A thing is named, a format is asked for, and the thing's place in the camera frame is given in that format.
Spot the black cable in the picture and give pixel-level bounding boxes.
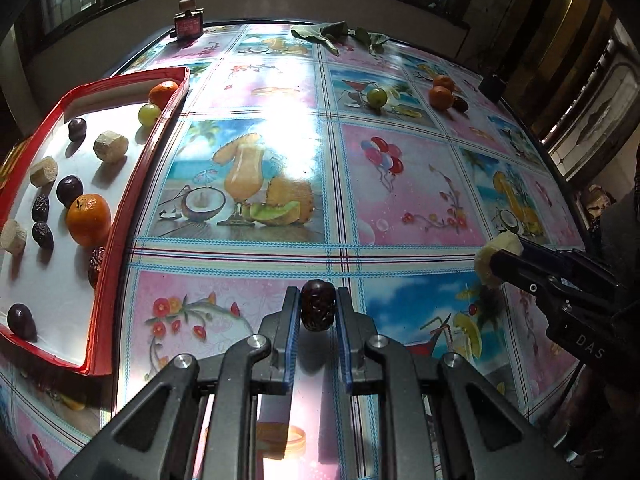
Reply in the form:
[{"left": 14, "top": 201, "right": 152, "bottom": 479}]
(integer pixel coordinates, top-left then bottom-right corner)
[{"left": 547, "top": 360, "right": 586, "bottom": 426}]

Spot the green leaf bunch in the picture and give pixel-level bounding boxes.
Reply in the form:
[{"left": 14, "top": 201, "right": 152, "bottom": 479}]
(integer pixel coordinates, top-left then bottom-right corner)
[
  {"left": 291, "top": 20, "right": 350, "bottom": 57},
  {"left": 350, "top": 27, "right": 391, "bottom": 57}
]

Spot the carved wooden figure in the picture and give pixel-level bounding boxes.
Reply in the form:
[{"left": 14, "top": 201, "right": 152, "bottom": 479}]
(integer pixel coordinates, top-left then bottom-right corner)
[{"left": 580, "top": 184, "right": 617, "bottom": 233}]

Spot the small black box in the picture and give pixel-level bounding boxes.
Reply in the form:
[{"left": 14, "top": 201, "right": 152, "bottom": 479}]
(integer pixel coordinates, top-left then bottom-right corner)
[{"left": 479, "top": 75, "right": 507, "bottom": 103}]

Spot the large orange mandarin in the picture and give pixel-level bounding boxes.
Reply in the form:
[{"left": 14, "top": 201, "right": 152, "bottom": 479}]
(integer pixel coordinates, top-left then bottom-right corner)
[{"left": 66, "top": 193, "right": 112, "bottom": 248}]

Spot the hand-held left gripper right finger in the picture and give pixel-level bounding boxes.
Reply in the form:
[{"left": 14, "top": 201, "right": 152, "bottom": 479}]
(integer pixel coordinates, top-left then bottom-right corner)
[{"left": 335, "top": 286, "right": 583, "bottom": 480}]

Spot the red perfume bottle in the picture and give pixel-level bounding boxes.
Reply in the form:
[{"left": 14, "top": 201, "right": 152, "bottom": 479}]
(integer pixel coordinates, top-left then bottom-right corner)
[{"left": 171, "top": 0, "right": 206, "bottom": 41}]

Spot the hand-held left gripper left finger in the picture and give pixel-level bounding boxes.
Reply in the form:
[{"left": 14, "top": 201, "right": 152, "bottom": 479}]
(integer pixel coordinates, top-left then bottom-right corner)
[{"left": 57, "top": 286, "right": 302, "bottom": 480}]

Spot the yellowish sugarcane piece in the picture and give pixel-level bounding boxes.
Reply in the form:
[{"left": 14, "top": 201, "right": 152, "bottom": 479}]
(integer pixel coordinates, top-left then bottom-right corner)
[{"left": 474, "top": 231, "right": 524, "bottom": 288}]

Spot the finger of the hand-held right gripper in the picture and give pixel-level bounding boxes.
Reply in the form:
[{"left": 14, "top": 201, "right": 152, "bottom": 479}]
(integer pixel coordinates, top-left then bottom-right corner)
[
  {"left": 520, "top": 239, "right": 568, "bottom": 268},
  {"left": 491, "top": 251, "right": 556, "bottom": 301}
]

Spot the red tray with white inside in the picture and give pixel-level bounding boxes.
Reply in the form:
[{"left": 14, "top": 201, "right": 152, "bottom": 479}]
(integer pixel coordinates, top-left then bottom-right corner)
[{"left": 0, "top": 66, "right": 191, "bottom": 376}]

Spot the round pale sugarcane piece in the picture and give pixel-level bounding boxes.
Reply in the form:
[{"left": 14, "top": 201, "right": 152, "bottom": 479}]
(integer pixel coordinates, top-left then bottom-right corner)
[{"left": 0, "top": 219, "right": 27, "bottom": 255}]

